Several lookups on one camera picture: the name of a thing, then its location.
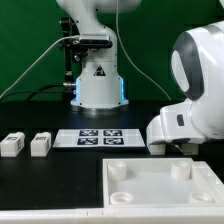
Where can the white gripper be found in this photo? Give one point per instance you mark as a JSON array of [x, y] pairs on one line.
[[173, 125]]

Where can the white square table top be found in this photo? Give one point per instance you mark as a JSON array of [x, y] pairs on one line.
[[154, 182]]

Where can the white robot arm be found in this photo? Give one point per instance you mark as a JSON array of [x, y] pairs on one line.
[[197, 64]]

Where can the black clamp stand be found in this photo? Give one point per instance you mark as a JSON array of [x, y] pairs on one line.
[[69, 50]]

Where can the white right fence rail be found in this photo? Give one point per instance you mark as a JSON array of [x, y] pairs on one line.
[[206, 179]]

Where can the white fence rail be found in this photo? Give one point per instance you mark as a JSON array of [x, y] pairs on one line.
[[206, 179], [198, 215]]

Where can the white marker base plate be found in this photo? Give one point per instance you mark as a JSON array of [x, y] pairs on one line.
[[74, 138]]

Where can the white front fence rail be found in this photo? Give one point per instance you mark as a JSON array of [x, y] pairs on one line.
[[198, 215]]

